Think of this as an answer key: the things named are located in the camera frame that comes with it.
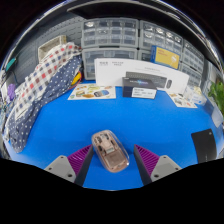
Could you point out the printed picture card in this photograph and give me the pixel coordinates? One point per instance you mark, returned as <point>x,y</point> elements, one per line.
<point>91,92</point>
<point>181,100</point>

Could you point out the transparent pink computer mouse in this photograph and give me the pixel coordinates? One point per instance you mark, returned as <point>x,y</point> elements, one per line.
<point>110,151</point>

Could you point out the red blue checkered cloth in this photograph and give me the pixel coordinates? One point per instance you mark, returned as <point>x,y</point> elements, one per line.
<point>43,75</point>

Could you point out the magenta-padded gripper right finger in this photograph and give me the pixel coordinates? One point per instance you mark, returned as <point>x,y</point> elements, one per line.
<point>165,165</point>

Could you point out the small dark blue box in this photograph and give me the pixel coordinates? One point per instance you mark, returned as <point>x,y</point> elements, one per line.
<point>138,88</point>

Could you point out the long white keyboard box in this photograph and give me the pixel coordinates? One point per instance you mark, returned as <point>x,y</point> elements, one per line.
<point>110,71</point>

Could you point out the yellow and blue box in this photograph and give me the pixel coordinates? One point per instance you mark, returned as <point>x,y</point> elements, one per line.
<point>165,57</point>

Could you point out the black mouse pad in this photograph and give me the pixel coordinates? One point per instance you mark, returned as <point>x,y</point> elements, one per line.
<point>204,146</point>

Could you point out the green plant in white pot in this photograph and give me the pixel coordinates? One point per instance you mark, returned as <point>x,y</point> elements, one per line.
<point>217,95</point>

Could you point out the white and blue tissue box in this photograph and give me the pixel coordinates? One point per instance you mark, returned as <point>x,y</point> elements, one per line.
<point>196,96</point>

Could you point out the navy polka dot cloth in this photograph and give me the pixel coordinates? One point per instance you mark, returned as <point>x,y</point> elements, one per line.
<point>36,110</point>

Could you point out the beige woven basket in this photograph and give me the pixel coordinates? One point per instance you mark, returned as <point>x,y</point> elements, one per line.
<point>50,46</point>

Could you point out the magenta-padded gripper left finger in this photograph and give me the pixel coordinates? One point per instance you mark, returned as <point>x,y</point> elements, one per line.
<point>60,165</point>

